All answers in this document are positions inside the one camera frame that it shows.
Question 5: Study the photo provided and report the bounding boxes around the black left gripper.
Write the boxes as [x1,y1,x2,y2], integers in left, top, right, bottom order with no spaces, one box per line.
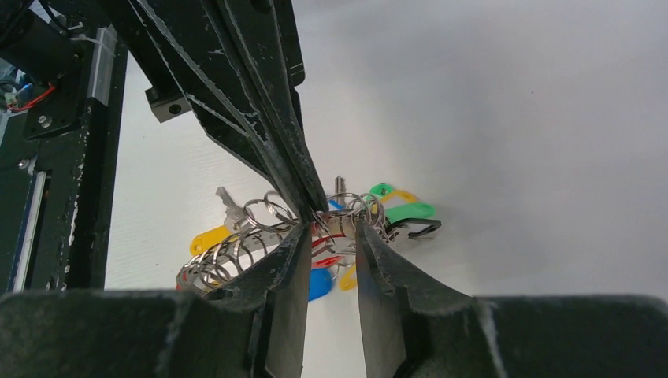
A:
[98,1,328,214]

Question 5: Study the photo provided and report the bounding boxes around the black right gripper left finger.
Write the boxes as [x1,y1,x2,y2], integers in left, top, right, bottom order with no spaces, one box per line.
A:
[1,224,311,377]

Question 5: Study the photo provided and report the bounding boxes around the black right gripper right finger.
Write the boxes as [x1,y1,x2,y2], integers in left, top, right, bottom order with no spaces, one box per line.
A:
[356,221,667,377]

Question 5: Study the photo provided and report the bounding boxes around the red key tag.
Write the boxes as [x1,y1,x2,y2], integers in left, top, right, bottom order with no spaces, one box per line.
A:
[311,224,350,269]

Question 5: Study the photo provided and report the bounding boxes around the large keyring with yellow handle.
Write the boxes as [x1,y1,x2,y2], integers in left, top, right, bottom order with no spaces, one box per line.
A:
[176,191,400,295]

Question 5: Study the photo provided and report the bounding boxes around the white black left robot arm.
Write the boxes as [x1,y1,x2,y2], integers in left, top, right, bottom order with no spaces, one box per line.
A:
[1,1,328,232]

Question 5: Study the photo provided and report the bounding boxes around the yellow key tag lower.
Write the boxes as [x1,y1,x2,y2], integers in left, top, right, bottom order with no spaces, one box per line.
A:
[338,264,358,291]

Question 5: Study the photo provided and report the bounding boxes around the yellow key tag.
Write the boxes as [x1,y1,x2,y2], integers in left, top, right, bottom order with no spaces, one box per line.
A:
[380,190,419,207]
[338,264,358,291]

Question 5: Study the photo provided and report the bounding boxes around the blue key tag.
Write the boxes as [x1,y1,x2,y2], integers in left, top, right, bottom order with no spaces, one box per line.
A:
[308,269,335,302]

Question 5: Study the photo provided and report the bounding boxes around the yellow tag loose key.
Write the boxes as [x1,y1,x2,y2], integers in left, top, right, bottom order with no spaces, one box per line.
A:
[189,186,250,256]

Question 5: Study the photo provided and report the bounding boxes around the light green key tag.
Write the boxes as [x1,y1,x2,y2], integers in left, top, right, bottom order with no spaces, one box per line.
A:
[385,202,436,223]

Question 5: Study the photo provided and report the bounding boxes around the yellow key tag upper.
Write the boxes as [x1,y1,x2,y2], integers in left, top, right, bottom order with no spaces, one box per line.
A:
[380,190,419,207]

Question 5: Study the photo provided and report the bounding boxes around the dark green key tag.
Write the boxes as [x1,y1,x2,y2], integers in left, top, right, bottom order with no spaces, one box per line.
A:
[369,183,394,198]

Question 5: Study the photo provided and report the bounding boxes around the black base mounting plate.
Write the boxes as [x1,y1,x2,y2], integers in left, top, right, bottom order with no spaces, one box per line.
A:
[1,28,128,293]

